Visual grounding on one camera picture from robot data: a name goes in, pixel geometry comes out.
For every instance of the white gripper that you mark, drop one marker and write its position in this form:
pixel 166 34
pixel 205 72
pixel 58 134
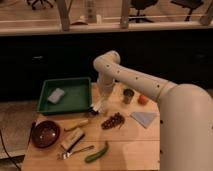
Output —
pixel 99 107

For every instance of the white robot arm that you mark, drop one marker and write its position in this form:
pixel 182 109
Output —
pixel 186 113

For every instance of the wooden scrub brush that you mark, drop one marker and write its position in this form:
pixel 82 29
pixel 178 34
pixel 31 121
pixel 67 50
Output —
pixel 71 139

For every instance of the yellow banana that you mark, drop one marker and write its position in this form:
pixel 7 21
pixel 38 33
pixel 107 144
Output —
pixel 76 124

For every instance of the dark grape bunch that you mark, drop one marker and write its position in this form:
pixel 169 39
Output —
pixel 117 120

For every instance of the green plastic tray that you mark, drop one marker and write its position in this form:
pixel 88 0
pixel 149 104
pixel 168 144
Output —
pixel 77 96

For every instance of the orange fruit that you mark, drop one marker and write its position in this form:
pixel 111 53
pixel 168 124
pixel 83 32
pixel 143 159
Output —
pixel 143 100

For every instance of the grey sponge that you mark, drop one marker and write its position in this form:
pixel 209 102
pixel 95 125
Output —
pixel 56 95

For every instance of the blue grey cloth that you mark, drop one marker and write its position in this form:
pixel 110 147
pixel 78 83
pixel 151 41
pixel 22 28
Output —
pixel 143 118

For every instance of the green cucumber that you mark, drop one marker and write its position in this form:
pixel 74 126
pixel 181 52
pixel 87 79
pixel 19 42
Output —
pixel 97 155

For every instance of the dark red bowl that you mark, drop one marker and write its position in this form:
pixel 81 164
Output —
pixel 45 134

